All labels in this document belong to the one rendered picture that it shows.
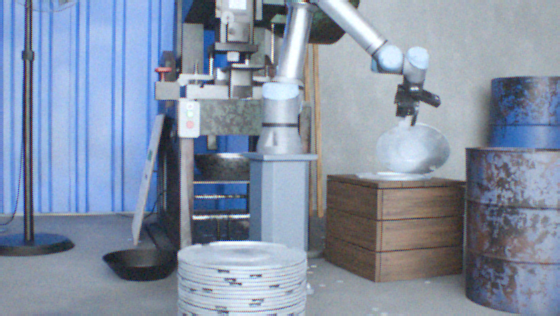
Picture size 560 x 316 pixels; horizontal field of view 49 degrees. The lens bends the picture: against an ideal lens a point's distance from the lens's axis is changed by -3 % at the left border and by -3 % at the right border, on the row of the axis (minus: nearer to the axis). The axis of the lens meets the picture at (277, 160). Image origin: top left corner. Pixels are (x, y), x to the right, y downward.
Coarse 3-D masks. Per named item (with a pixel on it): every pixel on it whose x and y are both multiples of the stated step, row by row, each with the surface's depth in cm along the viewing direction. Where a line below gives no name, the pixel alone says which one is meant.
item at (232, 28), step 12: (228, 0) 268; (240, 0) 269; (252, 0) 271; (228, 12) 267; (240, 12) 270; (252, 12) 271; (216, 24) 275; (228, 24) 266; (240, 24) 267; (252, 24) 272; (216, 36) 275; (228, 36) 266; (240, 36) 267; (252, 36) 272
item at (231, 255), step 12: (180, 252) 145; (192, 252) 146; (204, 252) 146; (216, 252) 144; (228, 252) 144; (240, 252) 144; (252, 252) 144; (264, 252) 145; (276, 252) 148; (288, 252) 148; (300, 252) 148; (192, 264) 134; (204, 264) 131; (216, 264) 134; (228, 264) 134; (240, 264) 134; (252, 264) 135; (264, 264) 135; (288, 264) 135
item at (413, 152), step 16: (400, 128) 237; (416, 128) 236; (432, 128) 235; (384, 144) 245; (400, 144) 245; (416, 144) 243; (432, 144) 241; (448, 144) 239; (384, 160) 252; (400, 160) 250; (416, 160) 249; (432, 160) 247
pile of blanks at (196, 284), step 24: (192, 288) 136; (216, 288) 130; (240, 288) 129; (264, 288) 131; (288, 288) 134; (192, 312) 135; (216, 312) 130; (240, 312) 130; (264, 312) 130; (288, 312) 134
